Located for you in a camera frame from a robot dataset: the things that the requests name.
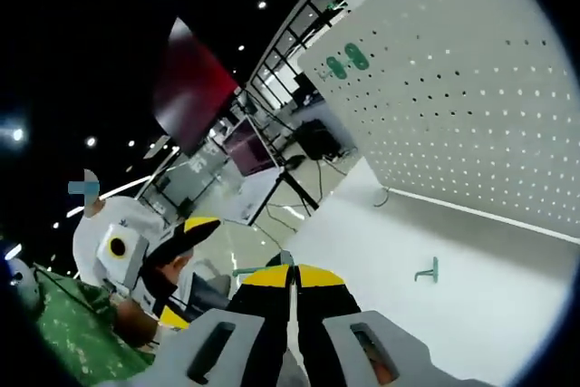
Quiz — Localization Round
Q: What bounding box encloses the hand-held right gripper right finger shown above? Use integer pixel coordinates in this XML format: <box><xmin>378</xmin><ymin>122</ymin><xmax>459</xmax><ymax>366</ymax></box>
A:
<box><xmin>294</xmin><ymin>263</ymin><xmax>490</xmax><ymax>387</ymax></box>

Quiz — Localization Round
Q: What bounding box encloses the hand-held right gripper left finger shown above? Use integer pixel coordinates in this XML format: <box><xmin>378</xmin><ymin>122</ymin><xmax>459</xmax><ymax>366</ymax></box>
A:
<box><xmin>97</xmin><ymin>263</ymin><xmax>295</xmax><ymax>387</ymax></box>

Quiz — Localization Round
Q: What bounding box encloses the white perforated mounting plate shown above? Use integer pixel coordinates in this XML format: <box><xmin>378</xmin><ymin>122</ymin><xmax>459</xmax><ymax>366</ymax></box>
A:
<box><xmin>297</xmin><ymin>0</ymin><xmax>580</xmax><ymax>246</ymax></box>

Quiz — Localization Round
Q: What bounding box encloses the person's left hand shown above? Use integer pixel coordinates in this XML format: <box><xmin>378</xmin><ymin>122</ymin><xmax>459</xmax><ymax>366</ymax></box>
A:
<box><xmin>112</xmin><ymin>299</ymin><xmax>160</xmax><ymax>348</ymax></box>

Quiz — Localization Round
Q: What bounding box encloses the person's green patterned clothing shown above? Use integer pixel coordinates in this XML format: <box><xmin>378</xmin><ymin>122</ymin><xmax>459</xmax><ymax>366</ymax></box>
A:
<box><xmin>34</xmin><ymin>268</ymin><xmax>158</xmax><ymax>386</ymax></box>

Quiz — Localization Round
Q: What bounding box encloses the laptop with purple screen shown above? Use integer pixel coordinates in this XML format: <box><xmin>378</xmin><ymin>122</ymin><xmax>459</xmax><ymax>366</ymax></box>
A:
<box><xmin>221</xmin><ymin>121</ymin><xmax>282</xmax><ymax>225</ymax></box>

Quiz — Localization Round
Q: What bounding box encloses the black tripod stand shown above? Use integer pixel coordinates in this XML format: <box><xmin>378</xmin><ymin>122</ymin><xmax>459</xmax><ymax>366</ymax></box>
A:
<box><xmin>242</xmin><ymin>87</ymin><xmax>321</xmax><ymax>225</ymax></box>

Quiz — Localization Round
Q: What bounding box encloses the black case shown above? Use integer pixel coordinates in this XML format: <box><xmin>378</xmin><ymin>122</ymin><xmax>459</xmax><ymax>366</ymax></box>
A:
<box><xmin>294</xmin><ymin>118</ymin><xmax>341</xmax><ymax>161</ymax></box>

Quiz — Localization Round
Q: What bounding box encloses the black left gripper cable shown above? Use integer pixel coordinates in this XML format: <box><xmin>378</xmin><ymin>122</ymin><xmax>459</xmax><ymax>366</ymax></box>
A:
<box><xmin>34</xmin><ymin>264</ymin><xmax>110</xmax><ymax>315</ymax></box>

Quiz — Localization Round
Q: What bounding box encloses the red wall screen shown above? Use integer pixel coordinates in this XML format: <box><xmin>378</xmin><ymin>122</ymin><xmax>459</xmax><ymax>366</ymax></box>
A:
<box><xmin>151</xmin><ymin>17</ymin><xmax>241</xmax><ymax>157</ymax></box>

